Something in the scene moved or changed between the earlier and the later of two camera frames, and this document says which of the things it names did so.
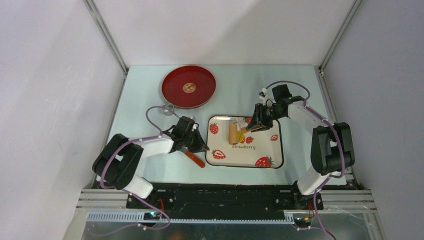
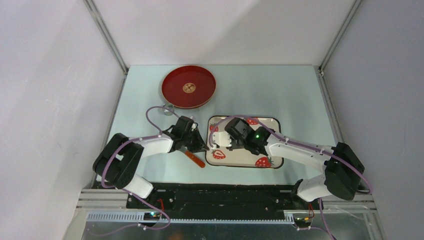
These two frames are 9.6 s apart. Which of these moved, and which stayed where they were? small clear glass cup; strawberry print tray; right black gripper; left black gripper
Moved: right black gripper
Stayed: strawberry print tray; small clear glass cup; left black gripper
